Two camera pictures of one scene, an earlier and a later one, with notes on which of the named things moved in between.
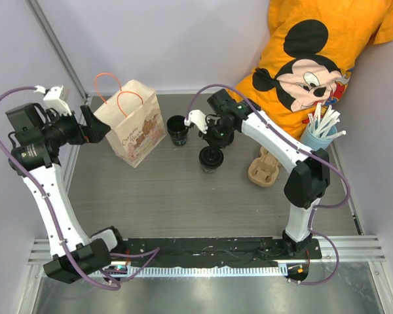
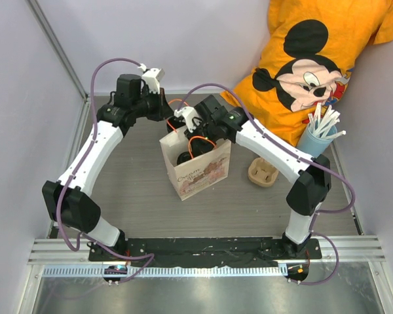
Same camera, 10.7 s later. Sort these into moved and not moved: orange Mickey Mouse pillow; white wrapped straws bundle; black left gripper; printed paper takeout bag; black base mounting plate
Moved: printed paper takeout bag; black left gripper
Not moved: white wrapped straws bundle; orange Mickey Mouse pillow; black base mounting plate
